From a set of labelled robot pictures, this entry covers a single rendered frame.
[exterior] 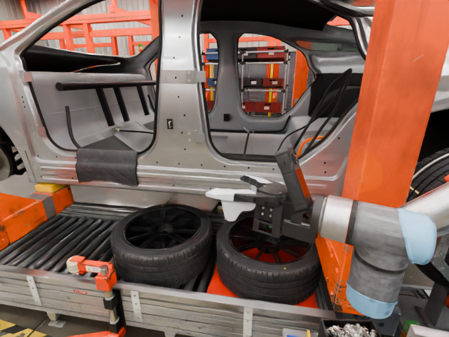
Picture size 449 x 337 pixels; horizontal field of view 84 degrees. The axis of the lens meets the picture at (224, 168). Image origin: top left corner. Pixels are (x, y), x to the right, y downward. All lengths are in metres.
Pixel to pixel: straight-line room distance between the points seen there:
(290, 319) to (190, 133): 1.10
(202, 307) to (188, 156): 0.83
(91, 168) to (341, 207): 1.62
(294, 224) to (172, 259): 1.13
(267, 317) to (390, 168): 0.90
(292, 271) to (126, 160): 1.18
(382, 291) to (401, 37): 0.68
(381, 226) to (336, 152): 1.08
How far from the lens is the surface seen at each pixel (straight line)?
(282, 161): 0.45
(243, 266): 1.43
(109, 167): 1.77
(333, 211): 0.44
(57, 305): 1.95
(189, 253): 1.56
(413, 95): 0.95
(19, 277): 1.97
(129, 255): 1.59
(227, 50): 3.15
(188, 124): 1.49
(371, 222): 0.44
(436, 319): 1.85
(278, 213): 0.46
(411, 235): 0.45
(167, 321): 1.62
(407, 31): 0.93
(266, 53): 5.04
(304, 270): 1.47
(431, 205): 0.58
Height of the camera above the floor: 1.44
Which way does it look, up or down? 20 degrees down
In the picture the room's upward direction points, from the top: straight up
